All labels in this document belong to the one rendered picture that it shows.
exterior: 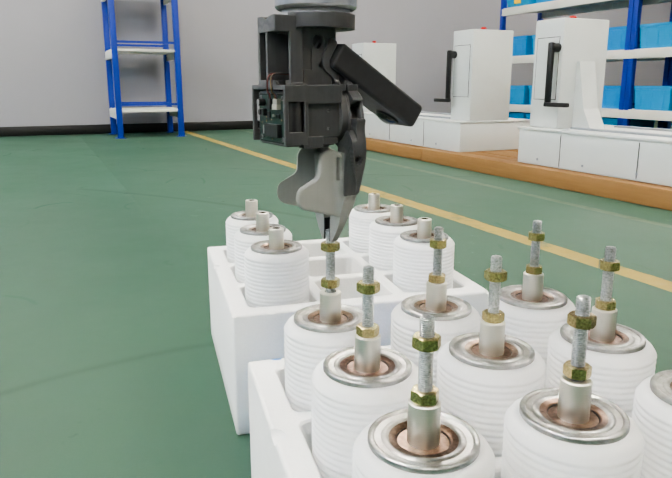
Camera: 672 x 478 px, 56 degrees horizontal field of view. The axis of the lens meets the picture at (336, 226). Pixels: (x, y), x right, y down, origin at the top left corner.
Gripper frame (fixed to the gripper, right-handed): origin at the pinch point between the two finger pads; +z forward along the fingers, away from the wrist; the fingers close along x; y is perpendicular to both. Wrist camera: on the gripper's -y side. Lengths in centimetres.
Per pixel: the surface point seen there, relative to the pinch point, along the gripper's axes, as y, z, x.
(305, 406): 4.8, 17.4, 2.2
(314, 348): 4.2, 11.0, 3.1
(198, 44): -192, -53, -604
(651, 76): -863, -24, -538
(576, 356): -4.4, 4.9, 25.9
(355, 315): -1.6, 9.4, 1.2
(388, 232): -29.0, 10.6, -31.7
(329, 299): 1.3, 7.2, 0.9
